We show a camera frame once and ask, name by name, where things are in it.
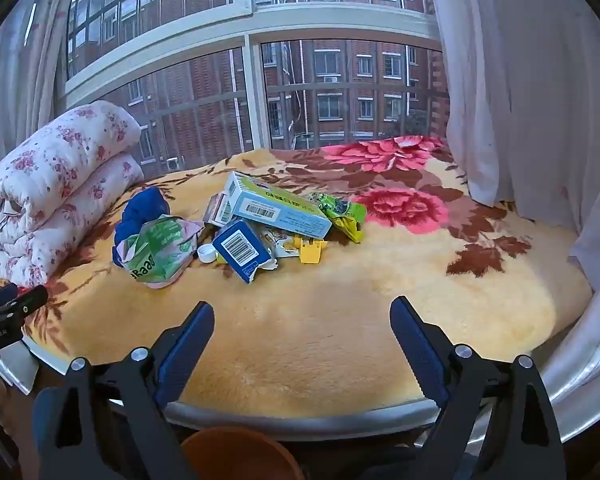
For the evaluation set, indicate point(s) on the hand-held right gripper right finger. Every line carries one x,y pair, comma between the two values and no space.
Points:
420,350

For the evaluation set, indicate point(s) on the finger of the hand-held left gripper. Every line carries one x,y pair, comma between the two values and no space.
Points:
27,300

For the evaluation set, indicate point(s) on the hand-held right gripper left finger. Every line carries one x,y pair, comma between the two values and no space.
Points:
185,345

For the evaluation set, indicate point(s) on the green wrapper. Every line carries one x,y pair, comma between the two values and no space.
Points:
160,250

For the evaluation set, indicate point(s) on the orange plastic bin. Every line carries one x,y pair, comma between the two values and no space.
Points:
240,455

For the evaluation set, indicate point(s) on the blue cloth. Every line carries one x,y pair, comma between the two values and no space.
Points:
140,210

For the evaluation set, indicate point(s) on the yellow plastic clip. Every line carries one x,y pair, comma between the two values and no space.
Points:
311,252

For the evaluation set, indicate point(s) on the green yellow toy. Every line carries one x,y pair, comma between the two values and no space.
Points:
340,210

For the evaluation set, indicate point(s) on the long light blue box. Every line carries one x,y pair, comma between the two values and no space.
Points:
280,210

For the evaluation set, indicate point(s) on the yellow floral blanket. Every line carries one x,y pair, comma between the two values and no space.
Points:
330,320

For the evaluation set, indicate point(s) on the folded floral quilt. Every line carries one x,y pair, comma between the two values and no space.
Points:
55,185

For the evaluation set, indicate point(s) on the white bay window ledge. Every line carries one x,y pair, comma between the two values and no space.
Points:
300,416

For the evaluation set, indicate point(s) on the sheer white curtain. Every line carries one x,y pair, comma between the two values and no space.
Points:
520,85
15,85

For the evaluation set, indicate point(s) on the red brick building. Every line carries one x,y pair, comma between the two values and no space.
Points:
202,85

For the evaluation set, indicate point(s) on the white window frame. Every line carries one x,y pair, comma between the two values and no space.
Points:
250,22

